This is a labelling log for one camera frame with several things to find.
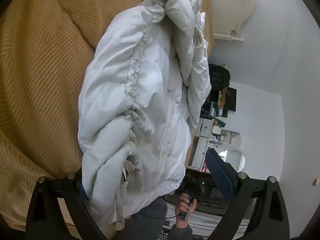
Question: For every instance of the grey sleeved forearm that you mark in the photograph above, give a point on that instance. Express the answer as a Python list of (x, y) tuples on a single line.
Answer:
[(180, 233)]

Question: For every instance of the white dresser with drawers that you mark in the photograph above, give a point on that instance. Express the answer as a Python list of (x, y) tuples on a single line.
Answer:
[(200, 141)]

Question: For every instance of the black monitor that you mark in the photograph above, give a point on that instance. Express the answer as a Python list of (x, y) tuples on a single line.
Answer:
[(227, 99)]

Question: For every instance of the mustard yellow bed quilt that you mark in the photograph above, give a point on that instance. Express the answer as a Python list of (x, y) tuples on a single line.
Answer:
[(46, 47)]

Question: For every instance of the round white mirror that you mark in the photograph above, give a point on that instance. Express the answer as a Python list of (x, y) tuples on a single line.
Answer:
[(234, 157)]

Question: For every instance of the person's right hand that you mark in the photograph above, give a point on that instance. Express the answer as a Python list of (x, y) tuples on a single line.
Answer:
[(183, 210)]

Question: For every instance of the white puffer jacket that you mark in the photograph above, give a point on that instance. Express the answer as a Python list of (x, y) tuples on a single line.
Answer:
[(139, 105)]

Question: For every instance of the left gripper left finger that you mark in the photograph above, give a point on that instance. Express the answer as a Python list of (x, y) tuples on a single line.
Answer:
[(45, 219)]

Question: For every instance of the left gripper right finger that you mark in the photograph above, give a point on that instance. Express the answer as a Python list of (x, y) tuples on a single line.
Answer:
[(269, 218)]

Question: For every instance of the white wooden headboard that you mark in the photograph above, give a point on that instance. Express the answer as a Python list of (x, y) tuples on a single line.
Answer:
[(227, 17)]

